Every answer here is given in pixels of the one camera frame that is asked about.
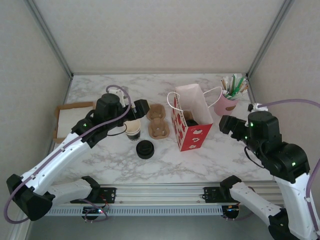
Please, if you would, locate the thin black cable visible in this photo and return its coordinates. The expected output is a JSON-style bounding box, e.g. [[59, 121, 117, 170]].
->
[[107, 123, 129, 137], [244, 146, 265, 168]]

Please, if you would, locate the nested cream paper cup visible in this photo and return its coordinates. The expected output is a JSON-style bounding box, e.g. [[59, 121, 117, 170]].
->
[[124, 119, 142, 137]]

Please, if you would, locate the pink straw holder cup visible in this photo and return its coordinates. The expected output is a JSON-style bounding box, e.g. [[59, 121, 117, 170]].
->
[[213, 89, 240, 116]]

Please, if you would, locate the small circuit board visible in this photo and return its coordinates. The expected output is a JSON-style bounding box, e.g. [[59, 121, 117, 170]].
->
[[225, 204, 240, 219], [83, 206, 106, 216]]

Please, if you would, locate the brown cardboard napkin box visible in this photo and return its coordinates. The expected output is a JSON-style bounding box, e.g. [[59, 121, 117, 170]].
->
[[53, 101, 100, 145]]

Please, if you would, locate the green striped paper straw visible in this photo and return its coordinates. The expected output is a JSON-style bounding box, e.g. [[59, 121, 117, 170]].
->
[[223, 91, 245, 101]]

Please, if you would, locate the white napkin stack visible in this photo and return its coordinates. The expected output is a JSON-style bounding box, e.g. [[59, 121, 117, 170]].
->
[[57, 107, 96, 138]]

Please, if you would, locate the black paper cup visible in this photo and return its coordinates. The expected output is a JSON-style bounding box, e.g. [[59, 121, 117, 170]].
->
[[126, 131, 142, 143]]

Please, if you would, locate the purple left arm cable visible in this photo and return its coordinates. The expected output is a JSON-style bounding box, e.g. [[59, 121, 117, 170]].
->
[[3, 84, 132, 224]]

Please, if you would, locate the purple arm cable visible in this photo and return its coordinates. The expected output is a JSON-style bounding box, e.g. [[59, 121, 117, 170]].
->
[[256, 99, 320, 232], [3, 84, 132, 224]]

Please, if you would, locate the red paper gift bag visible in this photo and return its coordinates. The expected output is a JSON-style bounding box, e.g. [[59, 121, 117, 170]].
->
[[166, 83, 224, 153]]

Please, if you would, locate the white slotted cable duct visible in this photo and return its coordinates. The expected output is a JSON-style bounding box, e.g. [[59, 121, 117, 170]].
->
[[46, 206, 224, 217]]

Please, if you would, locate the aluminium frame bar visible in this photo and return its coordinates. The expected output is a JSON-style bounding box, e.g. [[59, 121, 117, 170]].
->
[[71, 71, 248, 76]]

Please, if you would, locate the brown pulp cup carrier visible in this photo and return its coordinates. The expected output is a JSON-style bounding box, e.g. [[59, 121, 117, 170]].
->
[[183, 110, 195, 124], [146, 103, 172, 140]]

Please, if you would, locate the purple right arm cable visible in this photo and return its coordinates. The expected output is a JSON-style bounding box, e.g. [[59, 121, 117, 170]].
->
[[256, 99, 320, 232]]

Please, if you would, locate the aluminium frame post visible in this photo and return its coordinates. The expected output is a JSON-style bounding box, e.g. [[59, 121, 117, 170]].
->
[[246, 0, 296, 79], [23, 0, 75, 79]]

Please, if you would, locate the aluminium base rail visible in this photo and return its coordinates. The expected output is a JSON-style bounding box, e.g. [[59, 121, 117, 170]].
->
[[48, 183, 285, 207]]

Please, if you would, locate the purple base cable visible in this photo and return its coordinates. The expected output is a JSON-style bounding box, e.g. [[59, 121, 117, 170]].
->
[[83, 198, 110, 223], [225, 204, 253, 222]]

